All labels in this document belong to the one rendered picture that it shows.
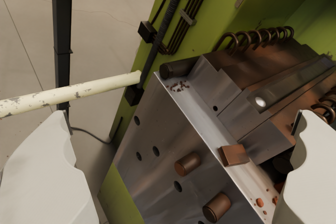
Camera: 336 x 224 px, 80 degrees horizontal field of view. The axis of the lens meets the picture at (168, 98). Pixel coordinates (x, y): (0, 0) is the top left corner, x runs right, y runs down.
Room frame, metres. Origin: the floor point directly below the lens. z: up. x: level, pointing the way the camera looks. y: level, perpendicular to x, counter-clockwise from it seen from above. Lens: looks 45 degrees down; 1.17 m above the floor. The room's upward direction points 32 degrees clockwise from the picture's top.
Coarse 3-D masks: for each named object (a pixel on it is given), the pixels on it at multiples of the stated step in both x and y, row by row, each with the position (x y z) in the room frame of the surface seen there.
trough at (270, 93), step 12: (324, 60) 0.61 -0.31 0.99; (300, 72) 0.47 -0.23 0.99; (312, 72) 0.51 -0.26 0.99; (276, 84) 0.36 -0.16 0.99; (288, 84) 0.38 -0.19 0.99; (300, 84) 0.41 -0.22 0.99; (252, 96) 0.28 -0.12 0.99; (264, 96) 0.30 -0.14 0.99; (276, 96) 0.32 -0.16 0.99; (264, 108) 0.27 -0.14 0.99
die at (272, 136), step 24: (240, 48) 0.42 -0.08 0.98; (264, 48) 0.49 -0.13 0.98; (288, 48) 0.55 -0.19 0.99; (192, 72) 0.32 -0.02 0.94; (216, 72) 0.30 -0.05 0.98; (240, 72) 0.32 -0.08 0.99; (264, 72) 0.37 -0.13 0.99; (288, 72) 0.40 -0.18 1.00; (216, 96) 0.28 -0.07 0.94; (240, 96) 0.27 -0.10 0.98; (288, 96) 0.32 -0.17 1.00; (312, 96) 0.38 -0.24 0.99; (240, 120) 0.26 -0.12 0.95; (264, 120) 0.25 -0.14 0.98; (288, 120) 0.27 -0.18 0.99; (264, 144) 0.23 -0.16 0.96; (288, 144) 0.22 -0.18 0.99
